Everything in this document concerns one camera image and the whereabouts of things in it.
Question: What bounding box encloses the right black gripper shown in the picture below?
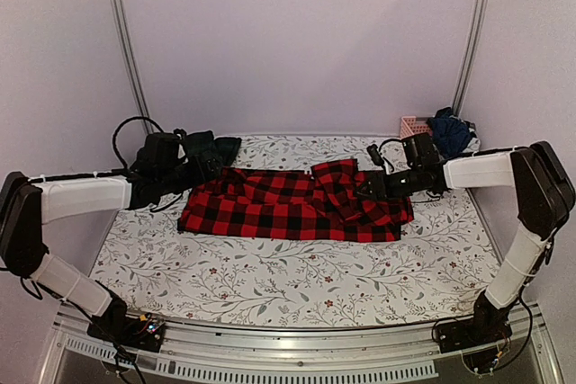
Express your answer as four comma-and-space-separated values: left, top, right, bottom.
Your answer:
354, 165, 423, 201

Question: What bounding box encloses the dark green plaid skirt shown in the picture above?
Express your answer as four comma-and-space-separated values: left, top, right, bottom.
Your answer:
183, 130, 242, 166

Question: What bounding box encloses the red black plaid shirt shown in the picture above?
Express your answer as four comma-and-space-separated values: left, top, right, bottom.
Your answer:
177, 158, 414, 243

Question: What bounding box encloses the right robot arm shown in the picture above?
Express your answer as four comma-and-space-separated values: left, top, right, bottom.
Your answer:
355, 133, 575, 311

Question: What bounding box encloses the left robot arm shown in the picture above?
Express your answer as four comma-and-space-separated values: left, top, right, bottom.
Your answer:
1, 128, 226, 343

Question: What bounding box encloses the pink plastic basket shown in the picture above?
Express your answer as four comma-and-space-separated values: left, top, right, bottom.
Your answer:
400, 116, 433, 139

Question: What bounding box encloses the dark blue garment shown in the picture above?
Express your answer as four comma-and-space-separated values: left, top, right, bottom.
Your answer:
427, 107, 481, 159

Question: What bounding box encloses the floral patterned table mat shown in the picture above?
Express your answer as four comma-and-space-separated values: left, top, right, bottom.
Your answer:
87, 133, 508, 329

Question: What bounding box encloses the front aluminium rail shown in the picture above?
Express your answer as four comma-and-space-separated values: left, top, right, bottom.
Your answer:
40, 303, 568, 383

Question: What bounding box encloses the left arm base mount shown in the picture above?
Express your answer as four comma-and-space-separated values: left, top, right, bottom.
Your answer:
87, 299, 166, 353

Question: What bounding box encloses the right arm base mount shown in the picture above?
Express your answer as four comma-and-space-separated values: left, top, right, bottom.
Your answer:
431, 303, 512, 375

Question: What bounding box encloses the left aluminium frame post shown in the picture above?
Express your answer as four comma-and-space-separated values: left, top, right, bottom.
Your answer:
110, 0, 149, 117

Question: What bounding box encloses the aluminium frame post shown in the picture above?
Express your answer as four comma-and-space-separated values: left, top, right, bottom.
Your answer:
110, 0, 149, 117
452, 0, 489, 114

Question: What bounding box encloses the right aluminium frame post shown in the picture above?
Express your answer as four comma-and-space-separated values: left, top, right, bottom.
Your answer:
452, 0, 489, 114

